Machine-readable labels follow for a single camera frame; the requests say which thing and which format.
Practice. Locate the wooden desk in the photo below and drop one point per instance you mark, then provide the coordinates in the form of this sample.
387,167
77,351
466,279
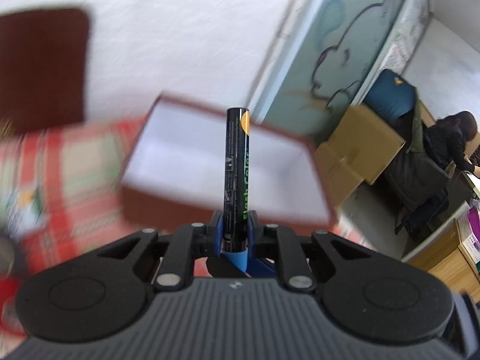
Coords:
442,262

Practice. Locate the blue bag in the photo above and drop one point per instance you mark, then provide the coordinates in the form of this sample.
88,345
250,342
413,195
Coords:
390,93

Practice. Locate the small cardboard box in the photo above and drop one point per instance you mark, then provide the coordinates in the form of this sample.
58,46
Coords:
337,174

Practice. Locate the painted cloud panel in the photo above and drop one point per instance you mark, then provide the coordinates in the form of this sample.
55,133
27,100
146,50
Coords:
337,26

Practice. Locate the white and green card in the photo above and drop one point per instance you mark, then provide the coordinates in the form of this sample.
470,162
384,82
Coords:
26,210

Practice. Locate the black marker pen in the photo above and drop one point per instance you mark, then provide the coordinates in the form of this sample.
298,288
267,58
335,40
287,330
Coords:
236,172

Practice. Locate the red plaid tablecloth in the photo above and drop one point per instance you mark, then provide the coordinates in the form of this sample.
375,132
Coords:
82,195

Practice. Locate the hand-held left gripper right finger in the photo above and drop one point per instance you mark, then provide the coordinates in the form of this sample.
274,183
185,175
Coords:
252,236

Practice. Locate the brown box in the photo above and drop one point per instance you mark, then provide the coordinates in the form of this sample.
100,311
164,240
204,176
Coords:
180,157

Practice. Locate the large cardboard box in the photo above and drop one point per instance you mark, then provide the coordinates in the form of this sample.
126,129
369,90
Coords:
369,138

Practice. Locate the scribbled white board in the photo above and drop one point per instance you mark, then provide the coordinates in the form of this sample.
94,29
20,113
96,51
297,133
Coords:
408,26

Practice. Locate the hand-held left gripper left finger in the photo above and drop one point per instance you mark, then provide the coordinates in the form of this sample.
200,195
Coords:
216,236

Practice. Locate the brown box lid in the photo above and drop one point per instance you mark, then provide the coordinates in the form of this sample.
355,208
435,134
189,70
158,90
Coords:
41,67

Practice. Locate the red object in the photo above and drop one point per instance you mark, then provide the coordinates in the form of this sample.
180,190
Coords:
9,303

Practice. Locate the purple and white basket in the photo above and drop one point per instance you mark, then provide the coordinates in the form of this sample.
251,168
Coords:
471,232

